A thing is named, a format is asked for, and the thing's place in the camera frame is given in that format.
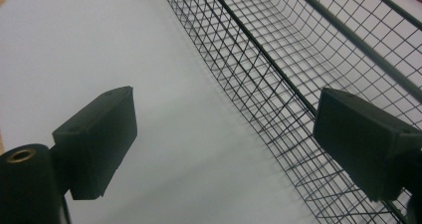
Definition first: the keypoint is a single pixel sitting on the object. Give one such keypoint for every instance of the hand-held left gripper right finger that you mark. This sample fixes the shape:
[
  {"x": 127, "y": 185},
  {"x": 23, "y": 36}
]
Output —
[{"x": 361, "y": 144}]

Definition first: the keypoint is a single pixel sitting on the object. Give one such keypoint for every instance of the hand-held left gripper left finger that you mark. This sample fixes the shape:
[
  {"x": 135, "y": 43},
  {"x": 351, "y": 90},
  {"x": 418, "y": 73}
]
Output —
[{"x": 99, "y": 141}]

